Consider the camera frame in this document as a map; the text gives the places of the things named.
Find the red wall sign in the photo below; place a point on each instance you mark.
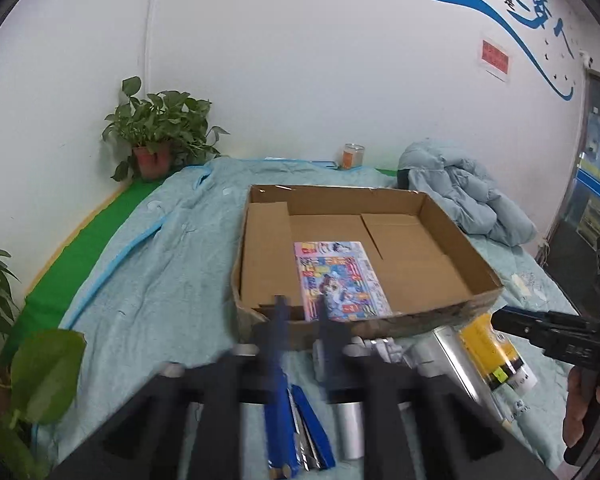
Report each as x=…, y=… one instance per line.
x=495, y=57

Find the yellow label dark bottle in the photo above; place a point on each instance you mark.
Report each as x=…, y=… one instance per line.
x=490, y=345

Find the potted green plant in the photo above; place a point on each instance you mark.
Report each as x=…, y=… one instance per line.
x=155, y=120

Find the light blue quilted blanket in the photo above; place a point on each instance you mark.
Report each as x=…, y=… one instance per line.
x=170, y=270

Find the orange glass jar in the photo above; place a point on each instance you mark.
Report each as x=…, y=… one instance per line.
x=353, y=156

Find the cardboard box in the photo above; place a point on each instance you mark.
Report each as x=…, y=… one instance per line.
x=420, y=255

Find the glass door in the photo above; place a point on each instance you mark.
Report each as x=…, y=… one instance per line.
x=592, y=175

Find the green mat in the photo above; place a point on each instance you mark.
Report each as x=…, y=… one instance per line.
x=95, y=235

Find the white wall conduit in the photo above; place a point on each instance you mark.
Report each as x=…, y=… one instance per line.
x=152, y=20

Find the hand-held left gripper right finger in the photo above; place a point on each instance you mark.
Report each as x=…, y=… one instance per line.
x=331, y=355

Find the large leaf green plant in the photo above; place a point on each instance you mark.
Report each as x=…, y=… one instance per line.
x=45, y=375

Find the colourful printed packet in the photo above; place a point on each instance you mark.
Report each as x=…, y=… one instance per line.
x=340, y=280

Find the person's right hand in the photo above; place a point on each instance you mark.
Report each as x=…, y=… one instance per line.
x=575, y=405

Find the grey metal hand tool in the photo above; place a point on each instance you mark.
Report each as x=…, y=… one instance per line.
x=380, y=347

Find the white handheld hair dryer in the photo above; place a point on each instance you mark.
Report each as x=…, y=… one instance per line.
x=350, y=430

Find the blue stapler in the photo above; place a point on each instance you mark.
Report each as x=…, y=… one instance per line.
x=320, y=440

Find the light blue padded jacket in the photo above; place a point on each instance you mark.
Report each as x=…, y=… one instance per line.
x=460, y=185

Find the white wall sensor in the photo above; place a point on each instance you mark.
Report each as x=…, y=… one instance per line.
x=586, y=59

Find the silver metal can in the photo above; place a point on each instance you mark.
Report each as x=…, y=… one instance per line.
x=460, y=370

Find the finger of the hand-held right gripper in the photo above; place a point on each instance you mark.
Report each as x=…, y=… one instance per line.
x=522, y=322

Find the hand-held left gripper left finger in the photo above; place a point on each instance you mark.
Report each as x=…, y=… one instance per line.
x=282, y=355

